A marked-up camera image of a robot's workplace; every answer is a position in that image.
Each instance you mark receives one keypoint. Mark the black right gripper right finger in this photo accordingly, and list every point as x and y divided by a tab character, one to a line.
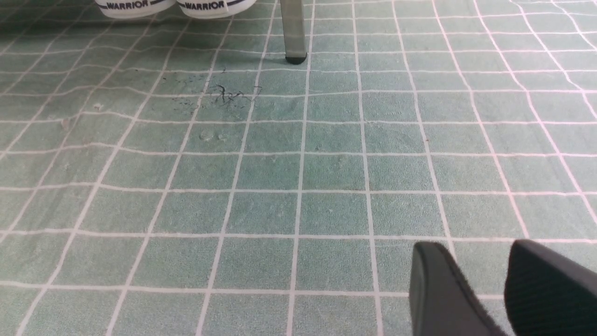
547	294

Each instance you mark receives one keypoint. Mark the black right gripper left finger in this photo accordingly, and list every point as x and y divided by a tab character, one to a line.
441	300

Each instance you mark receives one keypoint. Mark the navy slip-on shoe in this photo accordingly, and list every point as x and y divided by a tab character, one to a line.
131	9
213	9

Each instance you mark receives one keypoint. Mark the steel shoe rack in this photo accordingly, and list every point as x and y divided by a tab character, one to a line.
293	26

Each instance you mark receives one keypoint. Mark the green checked floor cloth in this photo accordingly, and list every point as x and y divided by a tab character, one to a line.
174	177

